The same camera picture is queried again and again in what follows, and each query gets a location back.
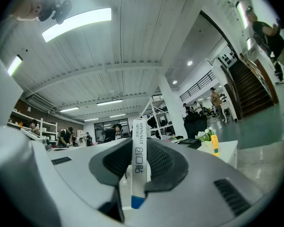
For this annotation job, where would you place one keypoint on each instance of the yellow handheld fan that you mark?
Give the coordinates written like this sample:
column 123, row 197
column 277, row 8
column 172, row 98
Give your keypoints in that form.
column 215, row 145

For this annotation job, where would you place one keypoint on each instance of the small white table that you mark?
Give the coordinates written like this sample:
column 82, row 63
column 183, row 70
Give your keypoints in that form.
column 226, row 109

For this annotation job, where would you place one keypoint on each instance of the cream printed shirt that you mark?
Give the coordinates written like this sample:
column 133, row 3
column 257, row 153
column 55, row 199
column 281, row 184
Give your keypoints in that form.
column 2, row 91

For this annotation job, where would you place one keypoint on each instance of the black balcony railing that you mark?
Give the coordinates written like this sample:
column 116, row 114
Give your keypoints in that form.
column 198, row 85

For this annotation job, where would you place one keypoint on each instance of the black head camera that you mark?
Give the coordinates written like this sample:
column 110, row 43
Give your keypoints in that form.
column 59, row 11

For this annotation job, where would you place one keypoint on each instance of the white shelf rack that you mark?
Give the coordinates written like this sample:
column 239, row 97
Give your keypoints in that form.
column 158, row 117

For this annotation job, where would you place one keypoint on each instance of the white pillar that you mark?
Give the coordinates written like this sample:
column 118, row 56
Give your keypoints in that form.
column 171, row 103

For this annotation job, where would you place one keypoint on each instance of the white desk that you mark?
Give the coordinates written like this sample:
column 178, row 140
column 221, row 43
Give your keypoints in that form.
column 227, row 150

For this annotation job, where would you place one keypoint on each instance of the long ceiling light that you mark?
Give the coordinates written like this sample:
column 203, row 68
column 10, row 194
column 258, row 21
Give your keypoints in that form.
column 242, row 14
column 109, row 102
column 14, row 65
column 78, row 22

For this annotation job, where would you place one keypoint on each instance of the person's head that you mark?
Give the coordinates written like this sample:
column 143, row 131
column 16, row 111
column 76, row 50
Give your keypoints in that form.
column 26, row 9

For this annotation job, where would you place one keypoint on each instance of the green plant in white pot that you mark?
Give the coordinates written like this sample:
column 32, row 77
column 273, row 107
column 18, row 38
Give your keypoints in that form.
column 206, row 135

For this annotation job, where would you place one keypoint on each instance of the dark wooden staircase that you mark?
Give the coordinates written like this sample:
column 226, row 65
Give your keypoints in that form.
column 251, row 89

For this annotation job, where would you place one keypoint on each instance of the white and blue product box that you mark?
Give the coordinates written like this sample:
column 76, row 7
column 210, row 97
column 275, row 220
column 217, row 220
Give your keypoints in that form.
column 140, row 150

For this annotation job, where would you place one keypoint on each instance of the white metal shelving rack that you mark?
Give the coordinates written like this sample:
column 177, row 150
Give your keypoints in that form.
column 38, row 126

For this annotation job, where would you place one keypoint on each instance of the black office chair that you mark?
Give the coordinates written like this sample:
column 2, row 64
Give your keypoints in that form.
column 195, row 125

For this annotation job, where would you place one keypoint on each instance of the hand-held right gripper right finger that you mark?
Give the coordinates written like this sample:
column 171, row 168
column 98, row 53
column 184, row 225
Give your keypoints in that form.
column 172, row 171

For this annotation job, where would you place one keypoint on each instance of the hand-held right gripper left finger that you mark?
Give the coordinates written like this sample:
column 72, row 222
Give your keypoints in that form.
column 101, row 167

